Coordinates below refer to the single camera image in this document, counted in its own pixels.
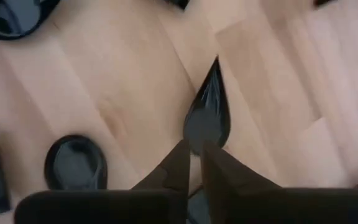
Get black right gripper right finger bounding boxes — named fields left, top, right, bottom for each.
left=201, top=141, right=358, bottom=224

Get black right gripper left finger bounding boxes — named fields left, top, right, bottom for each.
left=13, top=139, right=191, bottom=224

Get black teardrop mini plate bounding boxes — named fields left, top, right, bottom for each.
left=44, top=133, right=109, bottom=191
left=182, top=55, right=232, bottom=156

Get black rounded mini plate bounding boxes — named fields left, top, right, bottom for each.
left=0, top=0, right=61, bottom=40

